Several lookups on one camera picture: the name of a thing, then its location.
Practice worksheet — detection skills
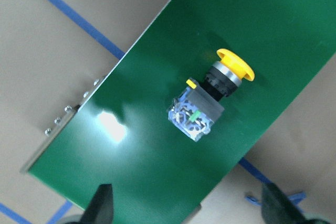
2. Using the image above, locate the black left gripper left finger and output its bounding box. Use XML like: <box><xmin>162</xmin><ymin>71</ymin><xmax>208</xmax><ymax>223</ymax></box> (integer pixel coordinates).
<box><xmin>80</xmin><ymin>184</ymin><xmax>113</xmax><ymax>224</ymax></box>

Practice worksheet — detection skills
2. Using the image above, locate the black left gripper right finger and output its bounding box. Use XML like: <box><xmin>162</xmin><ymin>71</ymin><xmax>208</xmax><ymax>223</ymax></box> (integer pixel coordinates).
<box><xmin>261</xmin><ymin>183</ymin><xmax>306</xmax><ymax>224</ymax></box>

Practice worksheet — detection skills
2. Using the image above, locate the yellow mushroom push button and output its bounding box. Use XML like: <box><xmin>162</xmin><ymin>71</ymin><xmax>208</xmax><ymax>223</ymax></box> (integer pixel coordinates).
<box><xmin>167</xmin><ymin>48</ymin><xmax>255</xmax><ymax>142</ymax></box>

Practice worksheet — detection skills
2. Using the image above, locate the green conveyor belt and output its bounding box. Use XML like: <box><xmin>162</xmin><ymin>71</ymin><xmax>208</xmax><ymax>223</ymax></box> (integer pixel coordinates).
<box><xmin>28</xmin><ymin>0</ymin><xmax>335</xmax><ymax>223</ymax></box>

